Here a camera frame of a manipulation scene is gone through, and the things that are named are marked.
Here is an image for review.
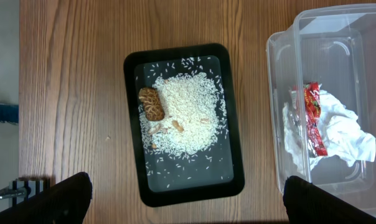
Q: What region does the brown food scrap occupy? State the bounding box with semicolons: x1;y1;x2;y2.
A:
138;87;165;121

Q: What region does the small red object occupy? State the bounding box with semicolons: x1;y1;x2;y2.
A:
288;82;327;158

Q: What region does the metal table clamp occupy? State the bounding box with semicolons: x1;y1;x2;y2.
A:
0;179;50;208

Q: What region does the white napkin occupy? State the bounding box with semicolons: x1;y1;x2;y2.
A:
282;103;304;175
317;90;376;167

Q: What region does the blue object on floor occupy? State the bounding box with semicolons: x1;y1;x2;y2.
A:
0;104;19;124

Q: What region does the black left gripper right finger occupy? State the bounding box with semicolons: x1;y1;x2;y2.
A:
283;175;376;224

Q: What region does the white rice pile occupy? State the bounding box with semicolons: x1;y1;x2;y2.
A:
139;70;226;159

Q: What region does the clear plastic bin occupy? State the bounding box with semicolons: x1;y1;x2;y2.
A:
266;4;376;217

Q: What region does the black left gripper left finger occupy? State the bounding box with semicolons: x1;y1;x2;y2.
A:
0;172;93;224

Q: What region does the black tray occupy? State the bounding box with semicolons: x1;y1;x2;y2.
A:
124;44;245;207

